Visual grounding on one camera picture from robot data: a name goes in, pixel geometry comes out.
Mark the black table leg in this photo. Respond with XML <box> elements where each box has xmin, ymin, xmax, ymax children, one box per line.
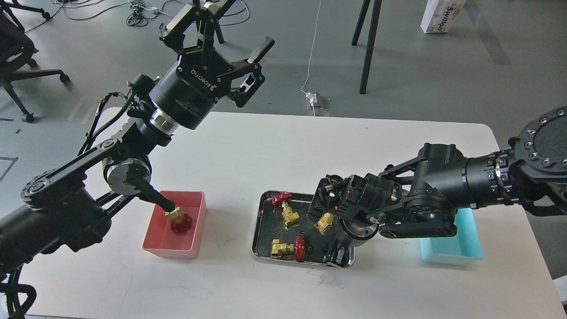
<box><xmin>351</xmin><ymin>0</ymin><xmax>370</xmax><ymax>46</ymax></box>
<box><xmin>214</xmin><ymin>19</ymin><xmax>225</xmax><ymax>44</ymax></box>
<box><xmin>360</xmin><ymin>0</ymin><xmax>382</xmax><ymax>94</ymax></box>

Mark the white cable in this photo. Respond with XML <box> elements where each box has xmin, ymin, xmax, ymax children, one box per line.
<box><xmin>300</xmin><ymin>0</ymin><xmax>322</xmax><ymax>96</ymax></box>

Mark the black office chair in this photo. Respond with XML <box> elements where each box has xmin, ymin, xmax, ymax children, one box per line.
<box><xmin>0</xmin><ymin>1</ymin><xmax>70</xmax><ymax>123</ymax></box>

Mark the light blue plastic box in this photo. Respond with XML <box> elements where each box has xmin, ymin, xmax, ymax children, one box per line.
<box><xmin>419</xmin><ymin>208</ymin><xmax>483</xmax><ymax>265</ymax></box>

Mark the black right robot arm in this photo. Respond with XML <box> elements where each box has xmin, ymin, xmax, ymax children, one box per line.
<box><xmin>308</xmin><ymin>107</ymin><xmax>567</xmax><ymax>266</ymax></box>

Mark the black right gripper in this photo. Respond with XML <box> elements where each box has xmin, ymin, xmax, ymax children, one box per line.
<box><xmin>323</xmin><ymin>218</ymin><xmax>378</xmax><ymax>267</ymax></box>

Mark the white power adapter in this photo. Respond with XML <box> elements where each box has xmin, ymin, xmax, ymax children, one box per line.
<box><xmin>304</xmin><ymin>91</ymin><xmax>328</xmax><ymax>110</ymax></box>

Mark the silver metal tray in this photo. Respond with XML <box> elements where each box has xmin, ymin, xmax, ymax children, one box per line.
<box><xmin>252</xmin><ymin>191</ymin><xmax>356</xmax><ymax>267</ymax></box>

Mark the black floor cables bundle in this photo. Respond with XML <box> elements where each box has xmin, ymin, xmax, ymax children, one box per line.
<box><xmin>51</xmin><ymin>0</ymin><xmax>251</xmax><ymax>28</ymax></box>

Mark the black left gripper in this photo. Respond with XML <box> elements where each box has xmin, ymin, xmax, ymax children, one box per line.
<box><xmin>148</xmin><ymin>0</ymin><xmax>275</xmax><ymax>129</ymax></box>

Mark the pink plastic box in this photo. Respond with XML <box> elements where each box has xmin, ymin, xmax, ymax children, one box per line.
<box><xmin>142</xmin><ymin>191</ymin><xmax>207</xmax><ymax>259</ymax></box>

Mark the white cardboard box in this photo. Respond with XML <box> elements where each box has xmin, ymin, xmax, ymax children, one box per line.
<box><xmin>420</xmin><ymin>0</ymin><xmax>466</xmax><ymax>34</ymax></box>

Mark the brass valve red handle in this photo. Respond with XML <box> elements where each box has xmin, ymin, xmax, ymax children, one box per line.
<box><xmin>314</xmin><ymin>212</ymin><xmax>335</xmax><ymax>236</ymax></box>
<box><xmin>270</xmin><ymin>235</ymin><xmax>306</xmax><ymax>262</ymax></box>
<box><xmin>272</xmin><ymin>192</ymin><xmax>300</xmax><ymax>230</ymax></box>
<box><xmin>164</xmin><ymin>206</ymin><xmax>193</xmax><ymax>234</ymax></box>

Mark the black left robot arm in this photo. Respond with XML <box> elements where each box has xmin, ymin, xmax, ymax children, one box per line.
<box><xmin>0</xmin><ymin>0</ymin><xmax>275</xmax><ymax>319</ymax></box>

